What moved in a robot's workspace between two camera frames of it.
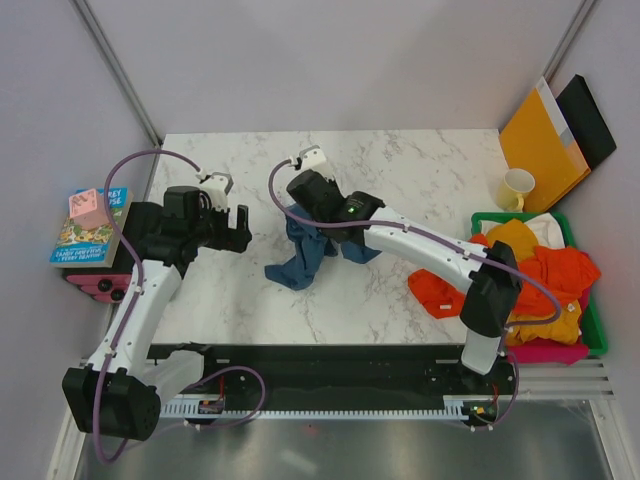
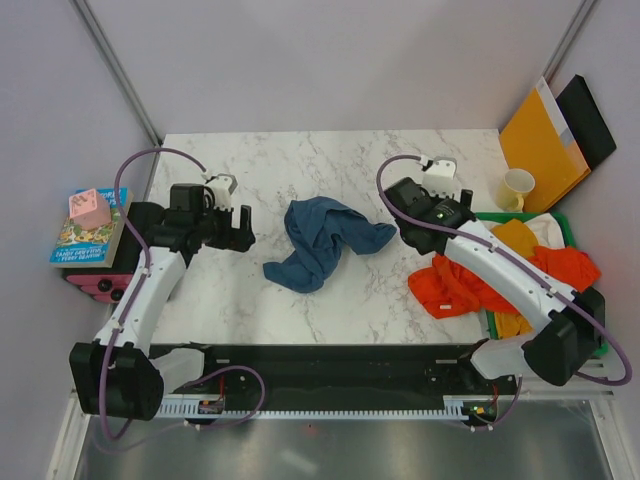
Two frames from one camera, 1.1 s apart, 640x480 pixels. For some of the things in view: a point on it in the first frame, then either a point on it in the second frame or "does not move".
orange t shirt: [567, 275] does not move
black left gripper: [231, 239] does not move
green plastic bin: [591, 326] does not move
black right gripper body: [331, 183] -> [435, 201]
